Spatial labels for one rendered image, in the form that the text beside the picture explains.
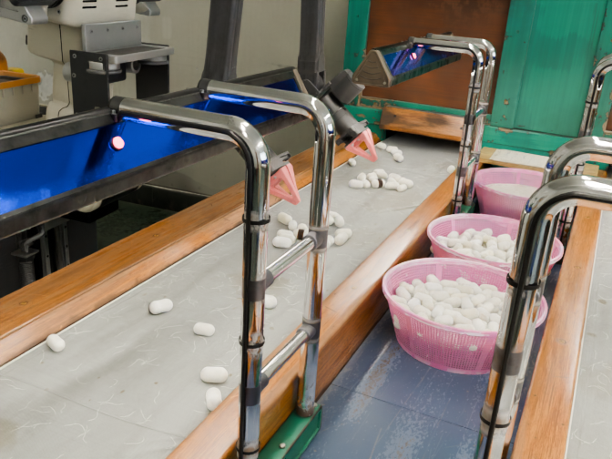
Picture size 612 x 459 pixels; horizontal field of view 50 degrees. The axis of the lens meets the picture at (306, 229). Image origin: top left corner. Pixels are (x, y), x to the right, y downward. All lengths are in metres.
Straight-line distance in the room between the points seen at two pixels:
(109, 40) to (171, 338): 0.90
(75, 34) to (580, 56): 1.34
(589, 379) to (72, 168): 0.74
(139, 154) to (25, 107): 1.32
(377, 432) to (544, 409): 0.22
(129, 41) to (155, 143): 1.07
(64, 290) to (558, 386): 0.72
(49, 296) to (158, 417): 0.32
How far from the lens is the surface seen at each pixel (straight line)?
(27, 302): 1.05
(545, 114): 2.06
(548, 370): 0.96
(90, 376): 0.91
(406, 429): 0.94
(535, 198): 0.51
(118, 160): 0.64
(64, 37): 1.68
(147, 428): 0.82
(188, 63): 3.35
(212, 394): 0.83
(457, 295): 1.16
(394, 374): 1.04
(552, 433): 0.84
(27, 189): 0.57
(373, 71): 1.32
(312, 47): 1.66
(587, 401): 0.97
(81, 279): 1.11
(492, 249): 1.38
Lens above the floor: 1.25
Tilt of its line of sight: 22 degrees down
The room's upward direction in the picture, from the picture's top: 4 degrees clockwise
